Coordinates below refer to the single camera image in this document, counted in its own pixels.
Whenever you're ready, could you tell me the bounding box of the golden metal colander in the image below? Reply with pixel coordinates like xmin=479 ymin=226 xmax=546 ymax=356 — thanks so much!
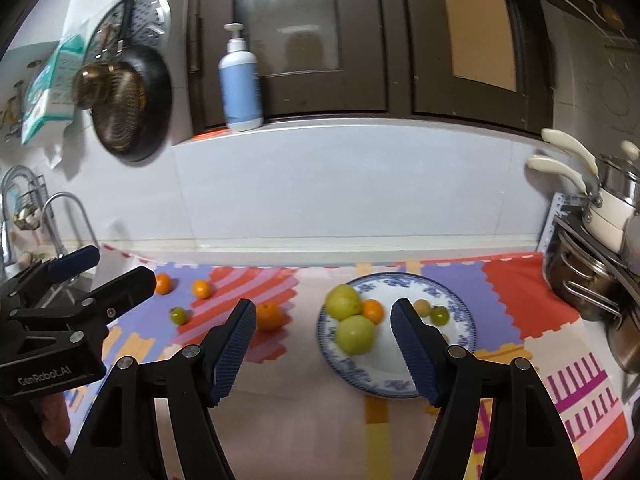
xmin=95 ymin=70 xmax=148 ymax=151

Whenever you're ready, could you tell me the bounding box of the cream handled pan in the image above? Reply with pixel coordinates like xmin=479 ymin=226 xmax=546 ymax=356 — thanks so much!
xmin=541 ymin=128 xmax=640 ymax=221
xmin=526 ymin=156 xmax=633 ymax=256

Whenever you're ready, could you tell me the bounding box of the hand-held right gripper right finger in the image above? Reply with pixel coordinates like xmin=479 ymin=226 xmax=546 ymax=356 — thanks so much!
xmin=390 ymin=298 xmax=583 ymax=480

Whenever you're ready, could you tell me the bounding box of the white plastic bag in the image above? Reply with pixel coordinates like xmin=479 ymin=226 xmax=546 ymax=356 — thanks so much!
xmin=47 ymin=137 xmax=68 ymax=168

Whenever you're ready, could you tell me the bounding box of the brass strainer ladle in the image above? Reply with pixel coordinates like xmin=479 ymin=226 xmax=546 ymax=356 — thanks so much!
xmin=72 ymin=27 xmax=121 ymax=110

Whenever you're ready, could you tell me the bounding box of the person's left hand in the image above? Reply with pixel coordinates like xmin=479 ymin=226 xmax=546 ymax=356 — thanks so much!
xmin=40 ymin=389 xmax=70 ymax=441

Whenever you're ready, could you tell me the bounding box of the metal spatula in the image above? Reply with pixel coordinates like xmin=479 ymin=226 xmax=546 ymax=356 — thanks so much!
xmin=622 ymin=210 xmax=640 ymax=276

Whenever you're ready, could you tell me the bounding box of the chrome pull-down faucet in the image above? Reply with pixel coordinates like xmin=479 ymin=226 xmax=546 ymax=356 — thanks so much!
xmin=0 ymin=165 xmax=43 ymax=266

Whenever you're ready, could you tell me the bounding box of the black wire basket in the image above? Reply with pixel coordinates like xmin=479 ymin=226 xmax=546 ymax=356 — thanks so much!
xmin=12 ymin=175 xmax=48 ymax=231

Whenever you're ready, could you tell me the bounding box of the blue white pump bottle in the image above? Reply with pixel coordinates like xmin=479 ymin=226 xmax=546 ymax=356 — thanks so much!
xmin=218 ymin=22 xmax=264 ymax=132

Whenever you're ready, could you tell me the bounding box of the dark brown window frame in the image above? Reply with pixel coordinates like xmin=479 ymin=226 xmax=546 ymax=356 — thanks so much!
xmin=172 ymin=0 xmax=556 ymax=136

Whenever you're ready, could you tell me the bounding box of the steel lidded pot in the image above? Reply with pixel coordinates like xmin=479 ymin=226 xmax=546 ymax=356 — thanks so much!
xmin=597 ymin=141 xmax=640 ymax=196

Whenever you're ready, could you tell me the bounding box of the round perforated metal steamer tray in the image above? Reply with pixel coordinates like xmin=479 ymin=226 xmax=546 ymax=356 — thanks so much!
xmin=82 ymin=0 xmax=172 ymax=71

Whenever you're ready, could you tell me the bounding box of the chrome gooseneck faucet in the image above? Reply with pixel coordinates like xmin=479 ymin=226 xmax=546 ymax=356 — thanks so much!
xmin=41 ymin=192 xmax=101 ymax=261

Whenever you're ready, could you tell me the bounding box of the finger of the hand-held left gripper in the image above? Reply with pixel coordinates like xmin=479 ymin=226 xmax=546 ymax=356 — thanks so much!
xmin=7 ymin=266 xmax=158 ymax=356
xmin=0 ymin=246 xmax=101 ymax=316

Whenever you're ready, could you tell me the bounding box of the black frying pan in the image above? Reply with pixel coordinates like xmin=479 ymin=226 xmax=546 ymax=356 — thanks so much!
xmin=91 ymin=0 xmax=173 ymax=163

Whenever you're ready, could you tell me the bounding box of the blue rimmed white plate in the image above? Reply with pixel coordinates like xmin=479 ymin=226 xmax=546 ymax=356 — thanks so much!
xmin=316 ymin=272 xmax=476 ymax=400

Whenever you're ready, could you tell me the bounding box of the stainless steel pot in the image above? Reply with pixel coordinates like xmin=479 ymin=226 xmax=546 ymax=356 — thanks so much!
xmin=605 ymin=305 xmax=640 ymax=373
xmin=545 ymin=230 xmax=626 ymax=321

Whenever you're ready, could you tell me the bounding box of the teal white cardboard box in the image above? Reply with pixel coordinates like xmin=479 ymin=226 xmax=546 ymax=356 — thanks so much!
xmin=20 ymin=34 xmax=86 ymax=146

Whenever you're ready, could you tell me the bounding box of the colourful patterned mat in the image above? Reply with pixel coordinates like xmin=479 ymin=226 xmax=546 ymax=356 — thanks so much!
xmin=65 ymin=244 xmax=631 ymax=480

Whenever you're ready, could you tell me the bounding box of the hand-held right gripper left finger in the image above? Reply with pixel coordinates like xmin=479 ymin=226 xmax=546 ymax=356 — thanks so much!
xmin=70 ymin=298 xmax=258 ymax=480

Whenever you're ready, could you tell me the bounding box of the large green apple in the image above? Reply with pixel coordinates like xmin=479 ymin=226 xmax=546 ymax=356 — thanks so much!
xmin=335 ymin=315 xmax=377 ymax=356
xmin=325 ymin=284 xmax=363 ymax=321

